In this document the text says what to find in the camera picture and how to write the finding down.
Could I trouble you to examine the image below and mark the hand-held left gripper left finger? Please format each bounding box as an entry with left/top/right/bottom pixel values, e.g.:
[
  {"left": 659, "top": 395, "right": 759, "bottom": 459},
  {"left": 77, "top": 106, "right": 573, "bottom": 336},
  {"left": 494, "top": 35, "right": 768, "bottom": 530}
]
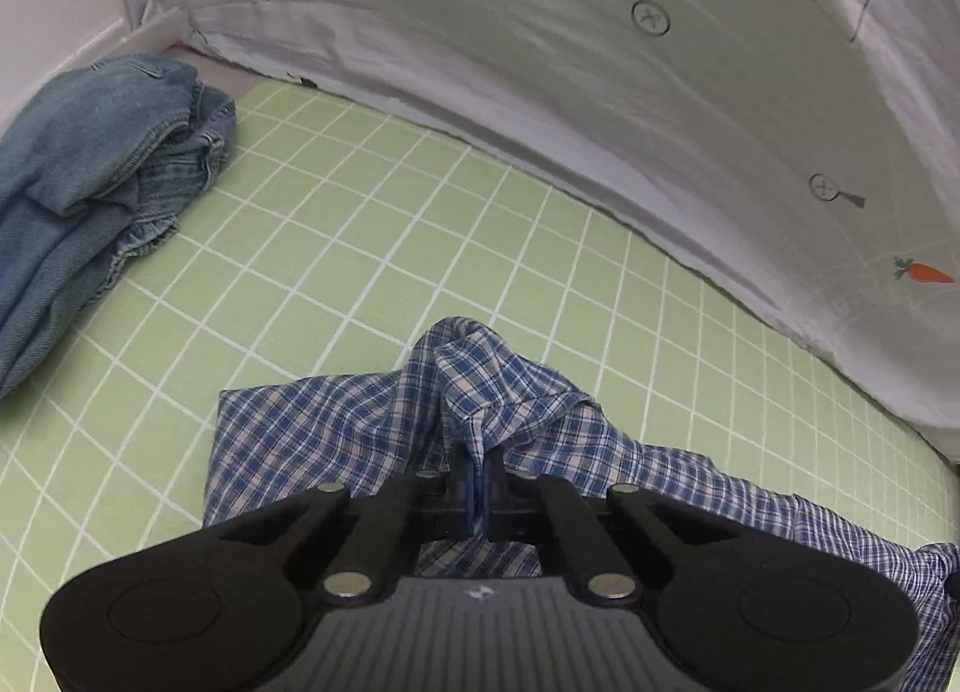
[{"left": 202, "top": 453, "right": 481, "bottom": 599}]

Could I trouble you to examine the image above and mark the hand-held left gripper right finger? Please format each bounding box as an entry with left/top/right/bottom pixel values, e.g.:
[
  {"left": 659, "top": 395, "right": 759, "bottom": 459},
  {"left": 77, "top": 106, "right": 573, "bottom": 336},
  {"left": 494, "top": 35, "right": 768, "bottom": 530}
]
[{"left": 480, "top": 450, "right": 752, "bottom": 601}]

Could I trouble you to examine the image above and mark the blue plaid shirt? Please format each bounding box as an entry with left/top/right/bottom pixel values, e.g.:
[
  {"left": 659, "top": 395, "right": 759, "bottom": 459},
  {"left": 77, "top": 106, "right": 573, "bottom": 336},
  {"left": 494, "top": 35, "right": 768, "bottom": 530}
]
[{"left": 204, "top": 317, "right": 960, "bottom": 692}]

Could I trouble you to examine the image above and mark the green checked bed sheet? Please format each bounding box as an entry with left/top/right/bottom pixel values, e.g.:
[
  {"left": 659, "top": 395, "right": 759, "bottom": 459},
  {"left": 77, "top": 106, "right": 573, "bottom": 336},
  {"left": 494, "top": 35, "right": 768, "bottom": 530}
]
[{"left": 0, "top": 79, "right": 960, "bottom": 692}]

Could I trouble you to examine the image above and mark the white printed cloth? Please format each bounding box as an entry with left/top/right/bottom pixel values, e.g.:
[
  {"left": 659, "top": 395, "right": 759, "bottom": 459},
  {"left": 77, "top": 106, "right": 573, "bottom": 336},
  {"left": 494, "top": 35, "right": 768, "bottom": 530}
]
[{"left": 109, "top": 0, "right": 960, "bottom": 464}]

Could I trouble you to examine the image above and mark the blue denim garment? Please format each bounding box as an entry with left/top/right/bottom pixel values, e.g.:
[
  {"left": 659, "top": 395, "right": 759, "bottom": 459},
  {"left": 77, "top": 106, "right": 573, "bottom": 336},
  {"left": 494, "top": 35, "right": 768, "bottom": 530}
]
[{"left": 0, "top": 55, "right": 238, "bottom": 401}]

